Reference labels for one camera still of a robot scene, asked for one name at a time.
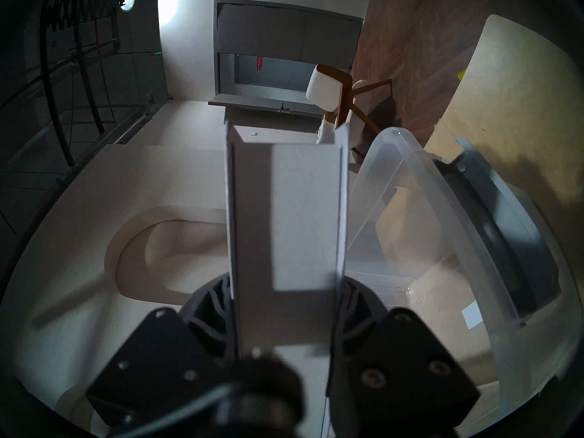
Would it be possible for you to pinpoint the grey black left gripper right finger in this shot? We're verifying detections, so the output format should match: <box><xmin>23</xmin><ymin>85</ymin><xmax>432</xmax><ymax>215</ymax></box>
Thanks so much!
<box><xmin>326</xmin><ymin>280</ymin><xmax>480</xmax><ymax>435</ymax></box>

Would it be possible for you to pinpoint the grey black left gripper left finger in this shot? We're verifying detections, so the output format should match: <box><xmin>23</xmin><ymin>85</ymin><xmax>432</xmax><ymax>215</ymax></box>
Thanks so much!
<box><xmin>86</xmin><ymin>274</ymin><xmax>240</xmax><ymax>426</ymax></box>

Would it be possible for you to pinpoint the white slipcased book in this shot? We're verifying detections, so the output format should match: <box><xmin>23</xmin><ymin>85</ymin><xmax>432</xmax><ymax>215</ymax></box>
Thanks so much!
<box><xmin>224</xmin><ymin>121</ymin><xmax>351</xmax><ymax>358</ymax></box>

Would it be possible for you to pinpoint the clear plastic storage box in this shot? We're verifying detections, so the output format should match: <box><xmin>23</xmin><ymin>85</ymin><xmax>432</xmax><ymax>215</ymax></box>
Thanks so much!
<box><xmin>344</xmin><ymin>127</ymin><xmax>580</xmax><ymax>424</ymax></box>

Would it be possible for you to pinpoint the white label sticker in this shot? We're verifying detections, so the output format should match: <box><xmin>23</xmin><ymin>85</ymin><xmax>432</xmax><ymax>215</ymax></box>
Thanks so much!
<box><xmin>461</xmin><ymin>302</ymin><xmax>485</xmax><ymax>329</ymax></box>

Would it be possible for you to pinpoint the white wooden armchair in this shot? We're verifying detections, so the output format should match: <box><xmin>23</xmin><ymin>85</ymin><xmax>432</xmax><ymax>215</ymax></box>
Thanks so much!
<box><xmin>306</xmin><ymin>64</ymin><xmax>393</xmax><ymax>164</ymax></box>

